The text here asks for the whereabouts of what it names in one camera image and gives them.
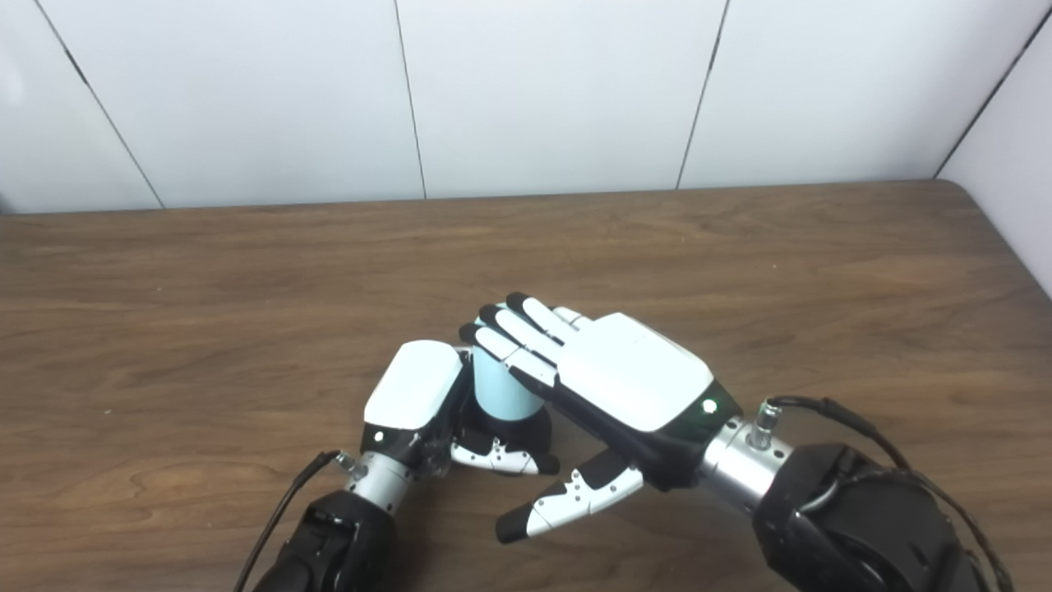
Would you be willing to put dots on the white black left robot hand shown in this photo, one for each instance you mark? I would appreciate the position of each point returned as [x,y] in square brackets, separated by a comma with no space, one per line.
[411,386]

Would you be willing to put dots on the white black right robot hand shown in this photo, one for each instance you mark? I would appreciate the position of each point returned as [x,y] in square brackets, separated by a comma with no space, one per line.
[637,370]

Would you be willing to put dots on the light blue cylinder cup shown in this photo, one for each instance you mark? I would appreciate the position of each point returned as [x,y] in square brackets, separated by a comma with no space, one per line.
[501,395]

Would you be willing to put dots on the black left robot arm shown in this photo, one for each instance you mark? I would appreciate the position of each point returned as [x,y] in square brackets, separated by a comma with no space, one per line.
[337,538]

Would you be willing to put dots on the black funnel-shaped nozzle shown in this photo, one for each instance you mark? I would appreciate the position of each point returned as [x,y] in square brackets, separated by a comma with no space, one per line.
[534,432]

